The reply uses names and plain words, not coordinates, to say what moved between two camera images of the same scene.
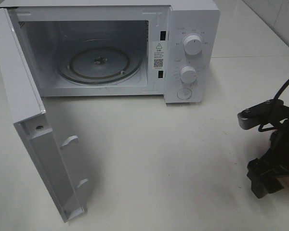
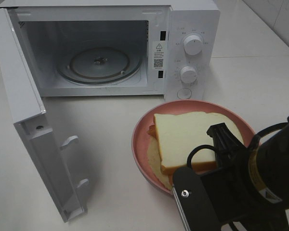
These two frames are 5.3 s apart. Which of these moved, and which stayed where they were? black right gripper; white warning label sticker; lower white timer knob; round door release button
Moved: black right gripper
Stayed: round door release button; white warning label sticker; lower white timer knob
